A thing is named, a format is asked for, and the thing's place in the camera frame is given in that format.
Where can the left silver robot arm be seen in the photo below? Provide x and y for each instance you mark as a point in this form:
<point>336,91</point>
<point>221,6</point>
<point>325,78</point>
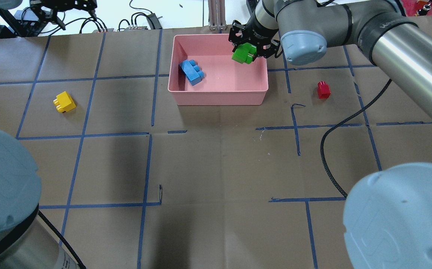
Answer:
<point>28,240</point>

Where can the aluminium frame post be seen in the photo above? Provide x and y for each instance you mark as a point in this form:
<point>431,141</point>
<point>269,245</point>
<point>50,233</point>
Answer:
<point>217,15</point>

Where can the black device on desk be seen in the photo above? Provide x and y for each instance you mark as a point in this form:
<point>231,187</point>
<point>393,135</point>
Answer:
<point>31,24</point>

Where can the black cable hub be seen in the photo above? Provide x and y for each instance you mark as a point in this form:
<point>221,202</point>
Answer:
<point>153,21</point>

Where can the yellow toy block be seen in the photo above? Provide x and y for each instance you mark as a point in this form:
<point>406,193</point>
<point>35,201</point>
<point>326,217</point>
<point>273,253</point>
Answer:
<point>64,102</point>

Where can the pink plastic box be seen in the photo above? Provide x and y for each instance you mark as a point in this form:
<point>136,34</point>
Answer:
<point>226,82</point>

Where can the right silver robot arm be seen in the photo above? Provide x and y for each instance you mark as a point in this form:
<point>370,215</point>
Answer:
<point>388,214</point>

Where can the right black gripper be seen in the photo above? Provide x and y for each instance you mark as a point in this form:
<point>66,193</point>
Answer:
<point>257,33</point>

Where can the red toy block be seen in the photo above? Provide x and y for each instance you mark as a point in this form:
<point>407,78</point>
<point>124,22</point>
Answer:
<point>323,90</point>

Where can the green toy block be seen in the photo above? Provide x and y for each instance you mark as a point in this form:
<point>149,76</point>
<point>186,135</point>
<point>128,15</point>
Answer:
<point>244,53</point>

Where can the brown paper table cover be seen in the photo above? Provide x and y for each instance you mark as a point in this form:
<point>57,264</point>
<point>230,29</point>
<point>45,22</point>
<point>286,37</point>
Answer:
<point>132,180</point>

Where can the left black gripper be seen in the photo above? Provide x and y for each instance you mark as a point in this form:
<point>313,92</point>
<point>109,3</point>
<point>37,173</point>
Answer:
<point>56,5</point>

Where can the blue toy block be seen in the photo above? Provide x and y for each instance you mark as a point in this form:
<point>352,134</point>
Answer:
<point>192,71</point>

